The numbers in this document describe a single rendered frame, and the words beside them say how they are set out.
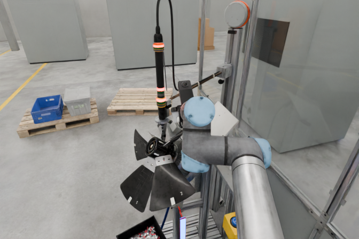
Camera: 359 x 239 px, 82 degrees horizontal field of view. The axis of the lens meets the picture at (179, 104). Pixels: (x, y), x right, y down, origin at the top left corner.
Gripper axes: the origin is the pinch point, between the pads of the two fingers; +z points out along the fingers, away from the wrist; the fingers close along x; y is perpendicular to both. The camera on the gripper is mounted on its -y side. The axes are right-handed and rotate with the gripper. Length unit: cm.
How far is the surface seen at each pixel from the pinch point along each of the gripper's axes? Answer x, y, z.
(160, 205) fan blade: -15.2, 41.8, 11.2
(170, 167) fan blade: -8.0, 29.4, 24.5
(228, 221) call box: 15, 53, 10
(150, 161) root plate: -18.6, 27.2, 37.5
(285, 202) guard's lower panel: 59, 65, 39
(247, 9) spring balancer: 50, -55, 31
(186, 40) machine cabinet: 101, -223, 539
